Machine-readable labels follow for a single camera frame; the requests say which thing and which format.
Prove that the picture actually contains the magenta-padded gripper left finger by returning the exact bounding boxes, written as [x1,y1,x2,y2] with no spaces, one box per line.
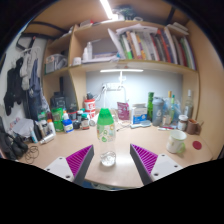
[43,144,95,187]

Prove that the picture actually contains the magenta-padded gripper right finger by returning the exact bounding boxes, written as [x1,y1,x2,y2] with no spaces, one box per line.
[129,143,184,187]

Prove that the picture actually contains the clear bottle with green cap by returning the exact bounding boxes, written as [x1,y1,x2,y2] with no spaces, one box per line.
[96,107,117,167]

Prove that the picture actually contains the white cup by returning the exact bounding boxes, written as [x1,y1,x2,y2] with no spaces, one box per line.
[165,129,188,155]

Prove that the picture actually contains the light blue hairbrush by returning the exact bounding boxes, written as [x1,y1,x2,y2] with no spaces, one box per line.
[129,119,152,130]

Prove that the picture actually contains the white bottle with blue label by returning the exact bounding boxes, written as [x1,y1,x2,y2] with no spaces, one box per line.
[61,111,75,134]

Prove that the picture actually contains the dark bottle with red label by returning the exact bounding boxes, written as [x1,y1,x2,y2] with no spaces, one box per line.
[80,112,91,131]

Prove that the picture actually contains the white bottle with orange cap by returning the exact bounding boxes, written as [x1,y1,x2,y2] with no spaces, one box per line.
[46,118,57,136]

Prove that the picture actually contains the green container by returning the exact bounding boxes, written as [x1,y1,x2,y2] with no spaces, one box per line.
[50,107,65,132]

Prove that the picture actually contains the blue and white box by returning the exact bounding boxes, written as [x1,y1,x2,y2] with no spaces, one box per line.
[130,103,148,125]

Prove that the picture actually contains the black rubber band loops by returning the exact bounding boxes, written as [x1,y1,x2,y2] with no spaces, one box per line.
[24,144,40,164]

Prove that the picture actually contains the grey shaker bottle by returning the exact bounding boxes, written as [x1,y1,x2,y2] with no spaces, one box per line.
[151,96,165,127]

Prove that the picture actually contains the dark jar with white lid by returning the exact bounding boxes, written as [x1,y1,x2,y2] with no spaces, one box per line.
[176,114,189,132]

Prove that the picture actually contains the red round coaster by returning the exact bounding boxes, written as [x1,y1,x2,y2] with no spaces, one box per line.
[192,140,203,151]

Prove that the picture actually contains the pink pouch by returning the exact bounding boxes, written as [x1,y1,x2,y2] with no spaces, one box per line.
[116,101,131,121]

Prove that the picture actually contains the tall dark green bottle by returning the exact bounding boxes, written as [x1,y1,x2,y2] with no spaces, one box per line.
[147,91,155,122]

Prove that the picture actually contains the red and white canister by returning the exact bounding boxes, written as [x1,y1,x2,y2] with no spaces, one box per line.
[83,98,97,120]

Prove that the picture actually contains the brown mug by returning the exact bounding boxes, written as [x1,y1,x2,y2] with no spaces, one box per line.
[185,118,203,136]

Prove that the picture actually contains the black box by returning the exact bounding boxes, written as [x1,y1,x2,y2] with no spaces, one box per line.
[49,95,67,110]

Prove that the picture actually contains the slim green glass bottle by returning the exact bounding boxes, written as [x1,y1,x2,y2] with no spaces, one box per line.
[170,94,177,118]

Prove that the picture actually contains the white plastic bag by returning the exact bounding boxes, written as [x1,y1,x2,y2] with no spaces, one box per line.
[11,118,34,138]

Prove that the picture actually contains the black fabric bundle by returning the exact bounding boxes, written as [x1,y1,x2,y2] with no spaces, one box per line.
[0,131,29,161]

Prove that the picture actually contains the tall clear glass bottle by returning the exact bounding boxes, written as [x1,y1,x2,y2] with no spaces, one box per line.
[183,89,195,119]

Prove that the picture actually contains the white under-shelf light bar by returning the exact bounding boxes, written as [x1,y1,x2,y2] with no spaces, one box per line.
[99,68,144,74]

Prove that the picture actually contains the hanging clothes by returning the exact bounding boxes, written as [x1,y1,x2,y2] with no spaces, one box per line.
[3,46,44,121]

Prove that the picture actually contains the wooden shelf unit with books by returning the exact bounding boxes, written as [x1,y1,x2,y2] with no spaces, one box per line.
[41,19,201,111]

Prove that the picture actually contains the ceiling tube light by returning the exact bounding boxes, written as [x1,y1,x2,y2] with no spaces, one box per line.
[99,0,115,20]

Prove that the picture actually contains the white wall power strip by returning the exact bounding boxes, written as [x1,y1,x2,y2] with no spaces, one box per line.
[105,83,123,92]

